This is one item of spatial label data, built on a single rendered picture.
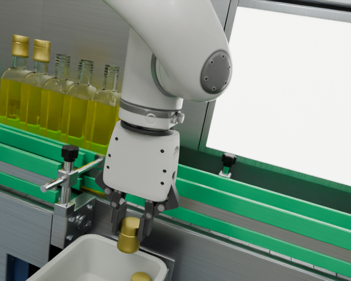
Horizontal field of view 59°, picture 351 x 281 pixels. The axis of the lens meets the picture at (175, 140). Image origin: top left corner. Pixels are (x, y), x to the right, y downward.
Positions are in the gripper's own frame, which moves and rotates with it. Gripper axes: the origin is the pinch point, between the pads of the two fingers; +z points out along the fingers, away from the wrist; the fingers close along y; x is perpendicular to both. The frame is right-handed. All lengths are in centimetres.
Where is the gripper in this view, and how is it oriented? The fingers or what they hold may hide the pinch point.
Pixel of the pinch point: (131, 221)
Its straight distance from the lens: 49.5
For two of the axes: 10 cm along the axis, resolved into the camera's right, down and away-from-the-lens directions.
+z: -1.8, 9.5, 2.7
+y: -9.4, -2.5, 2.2
